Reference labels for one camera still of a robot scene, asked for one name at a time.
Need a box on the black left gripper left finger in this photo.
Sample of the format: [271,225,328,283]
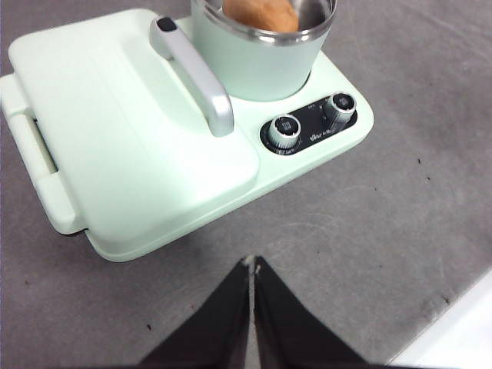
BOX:
[140,257,253,365]

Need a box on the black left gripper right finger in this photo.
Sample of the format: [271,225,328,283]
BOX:
[253,254,366,366]

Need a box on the brown potato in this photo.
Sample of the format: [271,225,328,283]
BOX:
[221,0,301,33]

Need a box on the mint green breakfast machine base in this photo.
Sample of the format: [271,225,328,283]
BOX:
[0,7,375,263]

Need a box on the silver control knob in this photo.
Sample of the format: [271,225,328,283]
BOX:
[268,114,302,149]
[324,91,357,125]

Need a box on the black control panel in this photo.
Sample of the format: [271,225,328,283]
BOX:
[259,93,359,157]

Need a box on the silver griddle cover handle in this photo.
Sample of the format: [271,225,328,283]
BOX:
[148,16,235,138]

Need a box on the mint green pot with handle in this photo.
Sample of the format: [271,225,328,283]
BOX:
[190,0,339,103]

